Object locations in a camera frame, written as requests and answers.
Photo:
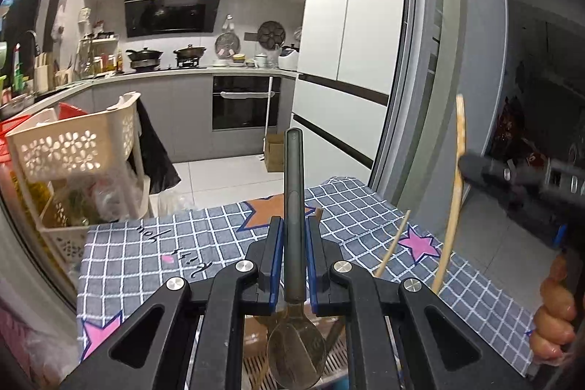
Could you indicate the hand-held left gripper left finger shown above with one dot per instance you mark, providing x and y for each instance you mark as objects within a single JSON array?
[{"x": 274, "y": 275}]

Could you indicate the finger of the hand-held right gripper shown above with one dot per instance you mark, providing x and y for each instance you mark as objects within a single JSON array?
[{"x": 482, "y": 173}]

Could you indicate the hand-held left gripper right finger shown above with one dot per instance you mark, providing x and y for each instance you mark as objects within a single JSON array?
[{"x": 312, "y": 275}]

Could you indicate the wooden chopstick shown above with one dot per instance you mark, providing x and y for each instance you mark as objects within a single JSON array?
[
  {"x": 454, "y": 207},
  {"x": 395, "y": 239}
]

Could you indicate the beige plastic utensil holder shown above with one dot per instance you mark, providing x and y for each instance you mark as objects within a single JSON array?
[{"x": 256, "y": 344}]

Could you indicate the grey spoon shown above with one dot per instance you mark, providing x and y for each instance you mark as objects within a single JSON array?
[{"x": 292, "y": 198}]

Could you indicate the person's right hand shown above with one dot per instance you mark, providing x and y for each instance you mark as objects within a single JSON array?
[{"x": 555, "y": 312}]

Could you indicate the orange paper star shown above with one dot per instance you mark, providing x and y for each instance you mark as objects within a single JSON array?
[{"x": 263, "y": 214}]

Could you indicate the pink paper star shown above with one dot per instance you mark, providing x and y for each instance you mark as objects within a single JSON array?
[
  {"x": 98, "y": 337},
  {"x": 418, "y": 246}
]

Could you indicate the grey checked tablecloth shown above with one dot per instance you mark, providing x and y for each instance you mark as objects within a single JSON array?
[{"x": 183, "y": 234}]

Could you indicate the cardboard box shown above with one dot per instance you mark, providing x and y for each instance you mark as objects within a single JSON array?
[{"x": 274, "y": 152}]

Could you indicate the black cloth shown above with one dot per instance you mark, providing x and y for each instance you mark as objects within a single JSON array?
[{"x": 155, "y": 157}]

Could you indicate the black built-in oven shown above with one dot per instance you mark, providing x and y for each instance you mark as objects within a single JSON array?
[{"x": 242, "y": 102}]

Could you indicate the grey base cabinets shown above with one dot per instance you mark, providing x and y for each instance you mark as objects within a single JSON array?
[{"x": 183, "y": 116}]

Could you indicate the white refrigerator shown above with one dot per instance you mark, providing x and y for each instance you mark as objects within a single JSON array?
[{"x": 347, "y": 29}]

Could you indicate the white rice cooker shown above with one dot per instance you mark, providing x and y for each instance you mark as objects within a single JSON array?
[{"x": 289, "y": 58}]

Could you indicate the round metal steamer rack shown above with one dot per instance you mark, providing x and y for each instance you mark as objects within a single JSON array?
[{"x": 226, "y": 45}]

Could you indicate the black cooking pot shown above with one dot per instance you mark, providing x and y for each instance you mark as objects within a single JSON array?
[{"x": 189, "y": 51}]

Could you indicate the dark round moulded pan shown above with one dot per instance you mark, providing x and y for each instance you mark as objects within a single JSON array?
[{"x": 272, "y": 33}]

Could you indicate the cream plastic basket trolley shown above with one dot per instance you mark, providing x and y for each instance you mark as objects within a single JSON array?
[{"x": 55, "y": 148}]

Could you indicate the yellow oil bottle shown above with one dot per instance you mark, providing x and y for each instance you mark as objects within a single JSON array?
[{"x": 32, "y": 198}]

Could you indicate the black wok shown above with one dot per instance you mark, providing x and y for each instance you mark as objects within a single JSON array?
[{"x": 144, "y": 54}]

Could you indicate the red plastic basket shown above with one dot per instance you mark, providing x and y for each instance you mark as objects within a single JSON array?
[{"x": 71, "y": 110}]

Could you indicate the black range hood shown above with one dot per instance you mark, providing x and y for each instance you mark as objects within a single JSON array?
[{"x": 173, "y": 11}]

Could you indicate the white spice shelf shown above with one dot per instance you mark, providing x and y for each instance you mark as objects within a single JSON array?
[{"x": 98, "y": 52}]

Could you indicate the white knife block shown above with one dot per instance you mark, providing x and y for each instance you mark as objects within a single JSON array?
[{"x": 41, "y": 72}]

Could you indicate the black kitchen faucet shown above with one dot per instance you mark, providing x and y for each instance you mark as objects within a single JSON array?
[{"x": 29, "y": 34}]

